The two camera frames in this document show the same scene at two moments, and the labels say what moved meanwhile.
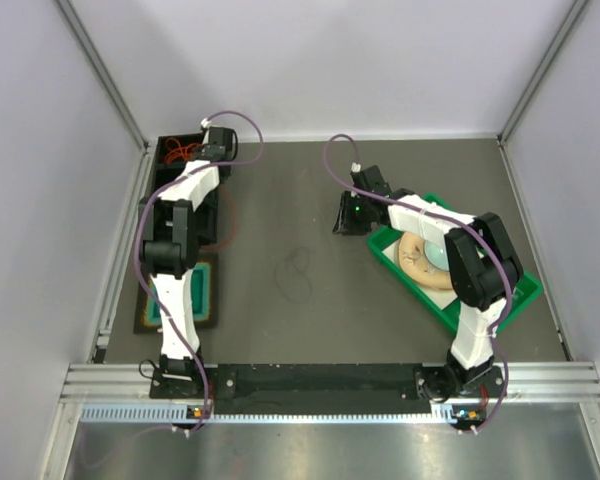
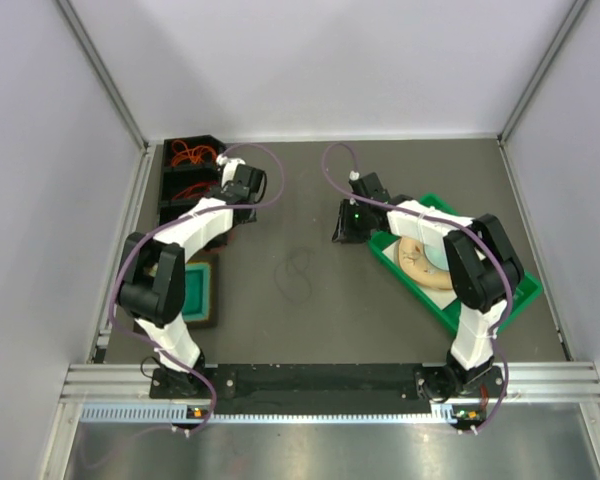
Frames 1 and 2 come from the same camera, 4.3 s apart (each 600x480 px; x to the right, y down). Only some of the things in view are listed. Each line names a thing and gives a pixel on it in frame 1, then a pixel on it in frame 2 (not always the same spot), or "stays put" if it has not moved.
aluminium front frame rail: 526,382 stays put
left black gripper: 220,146 -> 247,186
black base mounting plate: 329,379 stays put
